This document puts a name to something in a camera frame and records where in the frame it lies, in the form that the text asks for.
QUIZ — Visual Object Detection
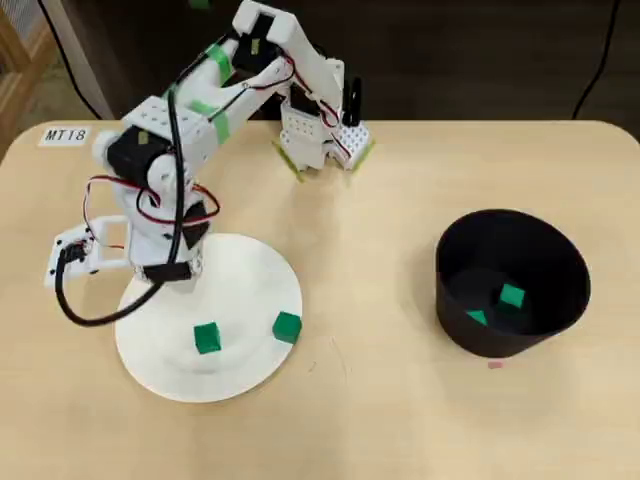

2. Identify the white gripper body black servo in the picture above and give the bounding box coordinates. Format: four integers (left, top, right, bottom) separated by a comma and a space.
116, 183, 212, 297

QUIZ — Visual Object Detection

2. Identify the white paper plate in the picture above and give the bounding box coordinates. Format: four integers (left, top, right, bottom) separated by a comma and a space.
114, 232, 304, 404

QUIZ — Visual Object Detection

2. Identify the black round pot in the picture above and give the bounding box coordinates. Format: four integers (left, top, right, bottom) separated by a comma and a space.
434, 208, 594, 360

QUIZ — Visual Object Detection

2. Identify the white MT18 label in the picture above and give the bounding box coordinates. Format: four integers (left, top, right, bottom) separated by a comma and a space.
38, 125, 93, 147

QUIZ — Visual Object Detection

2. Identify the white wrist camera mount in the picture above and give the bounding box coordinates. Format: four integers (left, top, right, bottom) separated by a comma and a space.
43, 214, 132, 289

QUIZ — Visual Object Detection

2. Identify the black camera cable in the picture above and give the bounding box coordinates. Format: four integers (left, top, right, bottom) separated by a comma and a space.
53, 34, 242, 327

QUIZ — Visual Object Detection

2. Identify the thin black power cable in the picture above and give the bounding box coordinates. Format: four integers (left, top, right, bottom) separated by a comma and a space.
38, 0, 104, 120
572, 0, 619, 120

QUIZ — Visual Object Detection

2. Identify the grey metal post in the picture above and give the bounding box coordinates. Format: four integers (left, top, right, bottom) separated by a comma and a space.
42, 0, 115, 121

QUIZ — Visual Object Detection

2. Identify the light wooden furniture frame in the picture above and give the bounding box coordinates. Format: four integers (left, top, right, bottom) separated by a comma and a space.
0, 9, 54, 149

